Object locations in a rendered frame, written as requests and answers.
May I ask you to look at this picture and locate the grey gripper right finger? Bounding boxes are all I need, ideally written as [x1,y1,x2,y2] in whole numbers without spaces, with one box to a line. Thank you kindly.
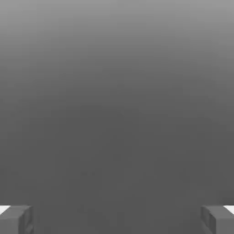
[200,205,234,234]

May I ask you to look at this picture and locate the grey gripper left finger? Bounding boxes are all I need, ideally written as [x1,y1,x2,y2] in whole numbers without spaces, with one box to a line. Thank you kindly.
[0,205,35,234]

